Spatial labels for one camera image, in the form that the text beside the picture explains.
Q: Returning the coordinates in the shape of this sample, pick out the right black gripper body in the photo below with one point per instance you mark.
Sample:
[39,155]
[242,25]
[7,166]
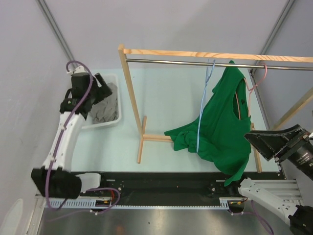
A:
[296,141]

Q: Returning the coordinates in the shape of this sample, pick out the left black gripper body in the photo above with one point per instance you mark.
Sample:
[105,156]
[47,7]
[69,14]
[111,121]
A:
[95,94]

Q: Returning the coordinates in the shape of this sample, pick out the grey t shirt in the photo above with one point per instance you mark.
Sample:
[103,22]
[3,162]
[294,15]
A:
[107,109]

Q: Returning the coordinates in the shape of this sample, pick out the green t shirt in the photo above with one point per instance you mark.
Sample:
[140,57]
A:
[218,135]

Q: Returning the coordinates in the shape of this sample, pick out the pink wire hanger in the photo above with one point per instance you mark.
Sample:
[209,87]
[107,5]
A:
[253,88]

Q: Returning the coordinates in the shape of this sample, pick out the blue wire hanger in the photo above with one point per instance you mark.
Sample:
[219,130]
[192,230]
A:
[207,78]

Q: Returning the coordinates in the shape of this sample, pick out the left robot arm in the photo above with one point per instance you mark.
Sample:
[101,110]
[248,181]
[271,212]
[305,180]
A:
[54,179]

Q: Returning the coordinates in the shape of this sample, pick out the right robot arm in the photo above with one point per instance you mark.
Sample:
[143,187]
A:
[299,218]

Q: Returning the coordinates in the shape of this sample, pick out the white plastic basket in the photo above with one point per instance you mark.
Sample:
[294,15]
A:
[107,122]

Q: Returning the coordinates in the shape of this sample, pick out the wooden clothes rack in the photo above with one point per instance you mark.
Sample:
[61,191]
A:
[141,124]

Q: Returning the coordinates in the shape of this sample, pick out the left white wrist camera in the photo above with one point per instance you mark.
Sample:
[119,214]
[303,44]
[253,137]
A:
[79,69]

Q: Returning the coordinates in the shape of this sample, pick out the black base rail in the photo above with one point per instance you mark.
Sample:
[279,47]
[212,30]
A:
[168,189]

